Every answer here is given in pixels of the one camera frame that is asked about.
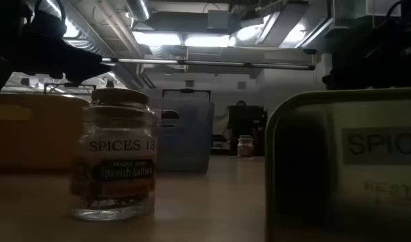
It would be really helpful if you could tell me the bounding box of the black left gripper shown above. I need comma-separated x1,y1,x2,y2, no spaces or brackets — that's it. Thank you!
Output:
0,16,112,83

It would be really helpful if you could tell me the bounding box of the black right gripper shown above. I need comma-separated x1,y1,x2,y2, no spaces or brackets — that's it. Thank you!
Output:
322,40,411,90

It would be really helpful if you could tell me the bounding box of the red and blue spice tin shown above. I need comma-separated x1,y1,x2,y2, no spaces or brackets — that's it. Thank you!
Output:
264,87,411,242

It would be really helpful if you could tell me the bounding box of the ceiling light panel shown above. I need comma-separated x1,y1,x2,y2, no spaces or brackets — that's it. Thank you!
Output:
133,32,182,46
184,33,231,48

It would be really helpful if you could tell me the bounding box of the yellow plastic tray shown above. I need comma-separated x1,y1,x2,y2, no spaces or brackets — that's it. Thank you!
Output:
0,93,90,174

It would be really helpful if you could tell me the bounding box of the grey metal bar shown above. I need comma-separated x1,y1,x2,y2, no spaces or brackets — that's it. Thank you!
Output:
100,57,316,71

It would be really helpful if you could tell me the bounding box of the grey plastic tray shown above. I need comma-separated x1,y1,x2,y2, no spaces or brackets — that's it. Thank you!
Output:
157,99,215,174

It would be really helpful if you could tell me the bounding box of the black background equipment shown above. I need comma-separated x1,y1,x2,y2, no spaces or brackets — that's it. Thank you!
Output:
227,99,268,156

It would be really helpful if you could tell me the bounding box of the silver ventilation duct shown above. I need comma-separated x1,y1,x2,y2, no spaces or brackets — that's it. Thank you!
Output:
126,0,153,22

